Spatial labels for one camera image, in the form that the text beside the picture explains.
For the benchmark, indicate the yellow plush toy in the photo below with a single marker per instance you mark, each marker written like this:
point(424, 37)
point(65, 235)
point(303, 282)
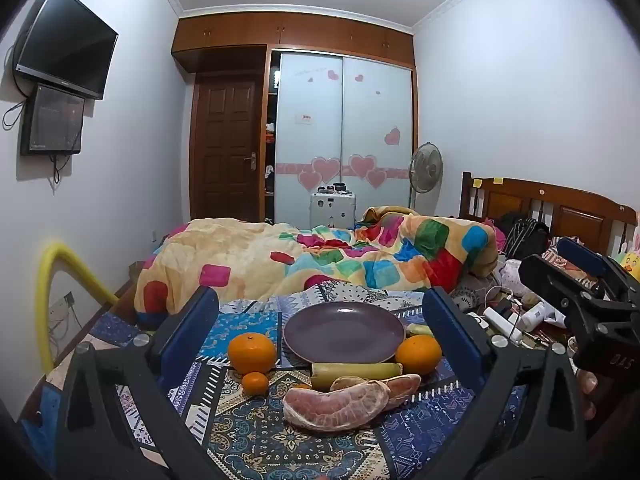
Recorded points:
point(629, 262)

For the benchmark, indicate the white power strip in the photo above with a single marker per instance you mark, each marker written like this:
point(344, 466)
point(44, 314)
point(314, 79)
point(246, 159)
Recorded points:
point(500, 323)

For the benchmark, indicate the purple plate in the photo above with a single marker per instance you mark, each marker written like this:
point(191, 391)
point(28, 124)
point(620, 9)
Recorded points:
point(345, 332)

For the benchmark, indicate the white bottle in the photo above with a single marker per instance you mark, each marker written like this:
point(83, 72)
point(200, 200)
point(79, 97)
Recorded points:
point(533, 316)

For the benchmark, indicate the standing electric fan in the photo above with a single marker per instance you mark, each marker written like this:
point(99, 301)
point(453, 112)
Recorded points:
point(426, 167)

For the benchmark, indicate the wooden bed headboard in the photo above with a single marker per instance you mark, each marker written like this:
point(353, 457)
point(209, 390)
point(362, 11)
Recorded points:
point(565, 210)

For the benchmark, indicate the brown wooden door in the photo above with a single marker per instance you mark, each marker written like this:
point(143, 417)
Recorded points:
point(225, 150)

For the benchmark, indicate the person's right hand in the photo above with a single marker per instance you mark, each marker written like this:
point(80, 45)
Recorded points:
point(587, 390)

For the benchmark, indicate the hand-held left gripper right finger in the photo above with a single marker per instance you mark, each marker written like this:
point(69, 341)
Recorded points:
point(450, 330)

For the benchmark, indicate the small tangerine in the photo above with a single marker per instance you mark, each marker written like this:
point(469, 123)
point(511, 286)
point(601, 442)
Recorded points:
point(255, 383)

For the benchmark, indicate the colourful patchwork quilt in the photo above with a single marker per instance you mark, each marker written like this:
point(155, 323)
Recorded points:
point(240, 250)

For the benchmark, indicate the wooden wardrobe with heart stickers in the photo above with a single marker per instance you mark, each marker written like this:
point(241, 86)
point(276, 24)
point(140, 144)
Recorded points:
point(345, 125)

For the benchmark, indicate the black wall television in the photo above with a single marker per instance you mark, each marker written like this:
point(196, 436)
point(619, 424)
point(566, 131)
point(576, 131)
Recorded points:
point(70, 40)

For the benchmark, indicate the white wall socket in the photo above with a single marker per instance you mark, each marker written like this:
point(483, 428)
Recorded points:
point(62, 307)

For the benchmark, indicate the white suitcase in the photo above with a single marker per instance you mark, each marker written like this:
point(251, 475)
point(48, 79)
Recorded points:
point(332, 209)

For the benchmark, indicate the small black wall screen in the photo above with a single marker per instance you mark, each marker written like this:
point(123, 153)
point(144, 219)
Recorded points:
point(52, 120)

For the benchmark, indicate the large orange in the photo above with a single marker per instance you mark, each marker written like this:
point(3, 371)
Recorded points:
point(251, 352)
point(419, 355)

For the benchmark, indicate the grey patterned cloth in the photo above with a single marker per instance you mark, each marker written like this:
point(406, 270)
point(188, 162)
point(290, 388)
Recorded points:
point(470, 300)

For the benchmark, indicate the peeled pomelo segment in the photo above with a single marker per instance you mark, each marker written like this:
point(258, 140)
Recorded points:
point(405, 385)
point(335, 407)

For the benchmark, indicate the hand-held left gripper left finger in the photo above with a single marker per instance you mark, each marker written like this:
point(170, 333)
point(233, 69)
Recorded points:
point(192, 330)

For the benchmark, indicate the black backpack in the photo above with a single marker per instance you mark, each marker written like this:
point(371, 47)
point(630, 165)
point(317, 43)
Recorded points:
point(525, 235)

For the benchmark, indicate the yellow foam tube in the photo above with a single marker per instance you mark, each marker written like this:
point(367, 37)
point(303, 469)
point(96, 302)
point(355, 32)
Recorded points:
point(47, 280)

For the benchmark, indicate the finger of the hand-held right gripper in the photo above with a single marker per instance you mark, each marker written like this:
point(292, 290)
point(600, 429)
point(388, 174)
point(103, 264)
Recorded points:
point(582, 255)
point(545, 275)

